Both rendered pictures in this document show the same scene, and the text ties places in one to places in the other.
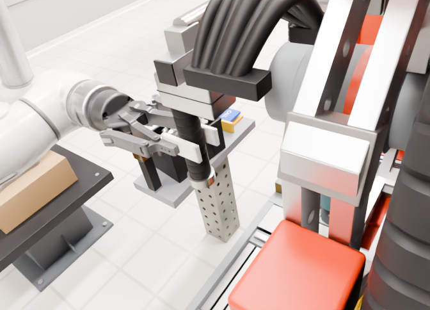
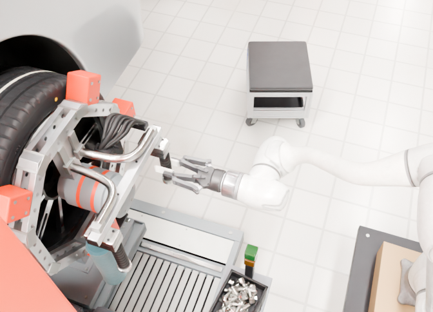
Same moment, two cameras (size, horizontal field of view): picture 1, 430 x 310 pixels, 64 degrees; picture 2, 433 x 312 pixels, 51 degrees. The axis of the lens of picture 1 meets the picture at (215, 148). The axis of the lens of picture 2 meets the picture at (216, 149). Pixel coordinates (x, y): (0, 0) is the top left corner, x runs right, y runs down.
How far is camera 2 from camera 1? 1.61 m
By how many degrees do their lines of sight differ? 87
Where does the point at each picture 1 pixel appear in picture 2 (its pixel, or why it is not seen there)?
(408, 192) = not seen: hidden behind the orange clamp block
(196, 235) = not seen: outside the picture
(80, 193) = (348, 303)
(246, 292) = (128, 103)
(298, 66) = (115, 176)
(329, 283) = not seen: hidden behind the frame
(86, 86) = (232, 175)
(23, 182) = (387, 275)
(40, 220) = (359, 269)
